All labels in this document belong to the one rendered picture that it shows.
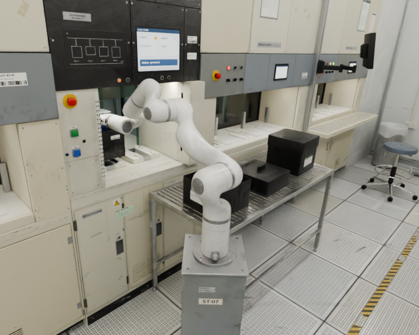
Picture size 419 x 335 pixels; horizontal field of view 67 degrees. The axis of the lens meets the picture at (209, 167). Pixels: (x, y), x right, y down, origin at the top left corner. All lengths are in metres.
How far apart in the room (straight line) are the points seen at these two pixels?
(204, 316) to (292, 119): 2.20
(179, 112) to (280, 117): 1.99
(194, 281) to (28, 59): 1.12
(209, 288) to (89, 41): 1.21
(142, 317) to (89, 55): 1.56
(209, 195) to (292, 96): 2.15
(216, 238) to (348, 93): 3.53
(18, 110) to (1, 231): 0.55
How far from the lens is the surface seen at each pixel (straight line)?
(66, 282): 1.98
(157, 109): 1.35
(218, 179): 1.20
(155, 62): 1.83
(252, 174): 2.03
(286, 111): 3.24
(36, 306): 1.98
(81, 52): 1.61
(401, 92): 5.59
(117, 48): 1.70
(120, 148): 2.02
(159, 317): 2.23
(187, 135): 1.31
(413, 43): 5.56
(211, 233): 1.34
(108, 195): 1.84
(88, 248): 1.93
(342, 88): 4.60
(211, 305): 1.48
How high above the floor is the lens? 1.64
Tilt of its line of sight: 22 degrees down
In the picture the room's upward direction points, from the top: 3 degrees clockwise
